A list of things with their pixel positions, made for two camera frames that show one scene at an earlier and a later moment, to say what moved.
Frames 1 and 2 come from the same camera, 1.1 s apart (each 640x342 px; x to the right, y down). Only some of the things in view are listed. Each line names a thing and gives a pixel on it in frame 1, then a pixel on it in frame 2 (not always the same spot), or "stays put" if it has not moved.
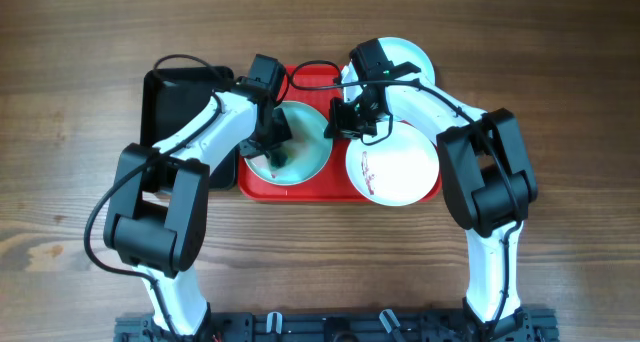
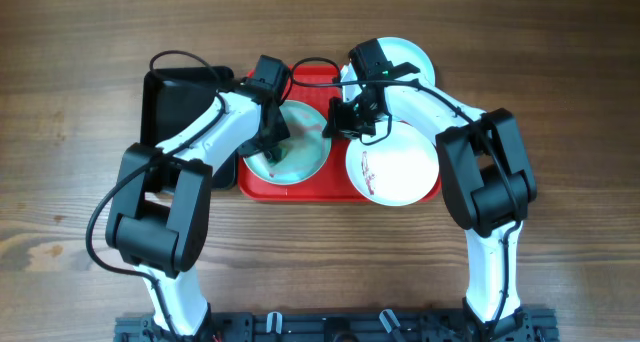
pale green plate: x=309 y=150 stays put
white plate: x=400 y=172 stays put
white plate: x=398 y=50 stays put
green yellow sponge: x=291 y=153 -> x=279 y=152
